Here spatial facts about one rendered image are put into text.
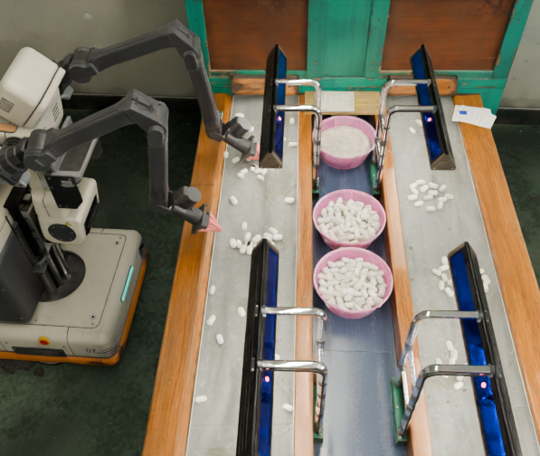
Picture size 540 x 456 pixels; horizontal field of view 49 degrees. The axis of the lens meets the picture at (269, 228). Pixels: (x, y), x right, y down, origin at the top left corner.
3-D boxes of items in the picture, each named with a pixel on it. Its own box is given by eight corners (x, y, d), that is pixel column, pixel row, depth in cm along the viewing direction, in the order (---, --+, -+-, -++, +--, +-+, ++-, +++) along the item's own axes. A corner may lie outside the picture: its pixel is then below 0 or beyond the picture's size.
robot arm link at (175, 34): (184, 9, 190) (181, 29, 184) (203, 42, 200) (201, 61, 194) (68, 50, 203) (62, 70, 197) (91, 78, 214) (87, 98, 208)
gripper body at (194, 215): (209, 204, 206) (191, 194, 203) (205, 226, 199) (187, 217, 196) (198, 213, 210) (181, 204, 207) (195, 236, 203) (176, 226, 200)
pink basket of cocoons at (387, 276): (312, 326, 198) (313, 310, 191) (312, 262, 215) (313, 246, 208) (393, 327, 197) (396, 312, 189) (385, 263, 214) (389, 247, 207)
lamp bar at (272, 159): (258, 169, 195) (257, 153, 189) (267, 60, 235) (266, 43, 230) (282, 169, 195) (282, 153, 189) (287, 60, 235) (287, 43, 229)
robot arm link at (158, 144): (148, 99, 165) (145, 128, 159) (169, 101, 166) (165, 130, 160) (152, 191, 201) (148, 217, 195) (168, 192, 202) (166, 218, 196)
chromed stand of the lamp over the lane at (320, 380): (258, 441, 173) (250, 371, 139) (260, 378, 186) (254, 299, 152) (322, 443, 172) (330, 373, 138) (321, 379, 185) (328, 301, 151)
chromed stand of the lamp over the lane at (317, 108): (270, 199, 236) (268, 109, 202) (273, 164, 249) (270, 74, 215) (318, 199, 235) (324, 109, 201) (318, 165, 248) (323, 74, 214)
